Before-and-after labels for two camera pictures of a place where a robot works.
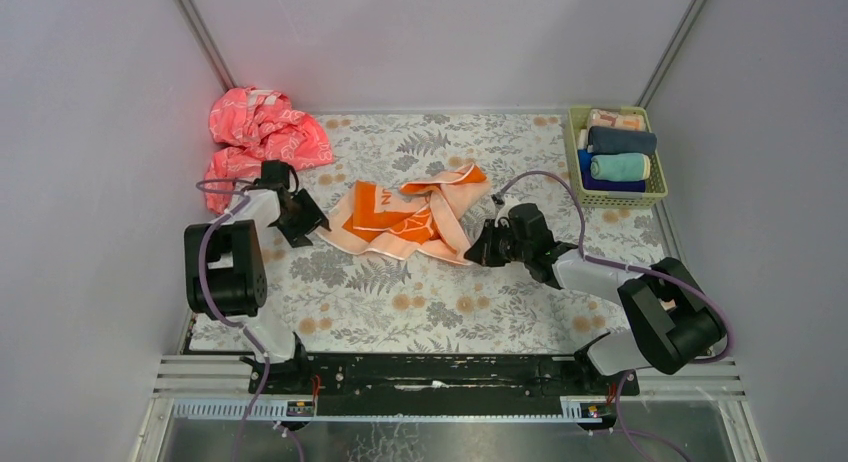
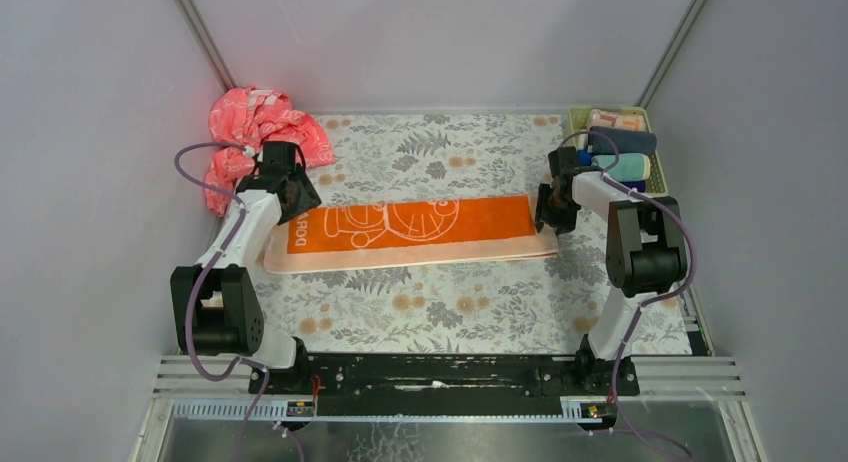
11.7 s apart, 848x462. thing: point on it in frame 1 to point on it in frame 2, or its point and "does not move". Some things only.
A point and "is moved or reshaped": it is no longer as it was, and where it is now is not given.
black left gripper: [303, 214] to [299, 193]
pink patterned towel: [249, 126] does not move
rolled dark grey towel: [621, 140] does not move
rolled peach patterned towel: [615, 120] does not move
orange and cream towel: [388, 222] is moved or reshaped
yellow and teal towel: [620, 167] does not move
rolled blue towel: [584, 160] does not move
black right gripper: [496, 241] to [549, 211]
